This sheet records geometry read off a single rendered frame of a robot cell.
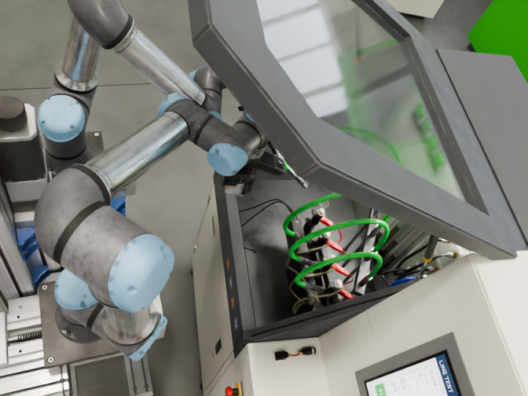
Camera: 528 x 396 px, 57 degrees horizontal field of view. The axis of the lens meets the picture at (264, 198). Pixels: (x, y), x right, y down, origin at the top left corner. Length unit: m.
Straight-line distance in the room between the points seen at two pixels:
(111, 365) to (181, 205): 0.98
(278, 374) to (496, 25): 3.58
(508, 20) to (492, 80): 2.74
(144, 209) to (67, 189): 1.93
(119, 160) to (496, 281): 0.79
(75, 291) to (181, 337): 1.34
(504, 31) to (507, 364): 3.56
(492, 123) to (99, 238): 1.12
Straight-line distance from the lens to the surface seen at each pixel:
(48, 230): 0.78
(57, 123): 1.42
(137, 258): 0.73
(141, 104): 3.16
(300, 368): 1.47
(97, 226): 0.75
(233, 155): 1.01
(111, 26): 1.15
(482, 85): 1.61
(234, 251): 1.58
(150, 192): 2.77
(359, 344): 1.37
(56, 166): 1.54
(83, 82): 1.48
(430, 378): 1.19
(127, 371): 2.17
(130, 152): 0.91
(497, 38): 4.43
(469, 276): 1.11
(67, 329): 1.34
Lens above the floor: 2.34
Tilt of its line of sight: 55 degrees down
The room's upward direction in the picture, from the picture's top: 25 degrees clockwise
